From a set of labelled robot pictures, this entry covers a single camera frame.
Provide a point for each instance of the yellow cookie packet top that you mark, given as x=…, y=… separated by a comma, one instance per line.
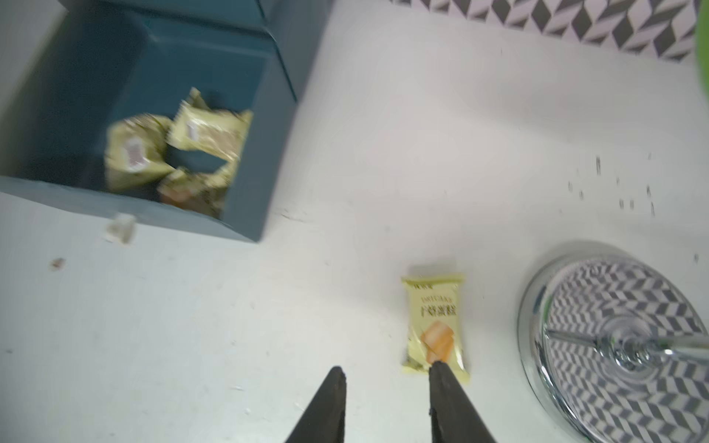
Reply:
x=434, y=330

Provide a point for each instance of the pale yellow cookie packet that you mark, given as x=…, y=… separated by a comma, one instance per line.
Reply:
x=135, y=152

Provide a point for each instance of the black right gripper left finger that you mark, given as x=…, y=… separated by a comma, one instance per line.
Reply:
x=324, y=418

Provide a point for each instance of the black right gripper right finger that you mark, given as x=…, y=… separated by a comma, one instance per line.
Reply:
x=453, y=416

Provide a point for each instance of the green plastic goblet cup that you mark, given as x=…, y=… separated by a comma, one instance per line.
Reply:
x=701, y=39

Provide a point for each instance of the chrome wire hook stand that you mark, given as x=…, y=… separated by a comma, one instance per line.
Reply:
x=614, y=352

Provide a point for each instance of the yellow cookie packet small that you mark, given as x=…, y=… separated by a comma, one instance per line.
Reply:
x=198, y=192

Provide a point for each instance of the dark teal drawer box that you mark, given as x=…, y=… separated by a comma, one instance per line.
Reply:
x=110, y=60

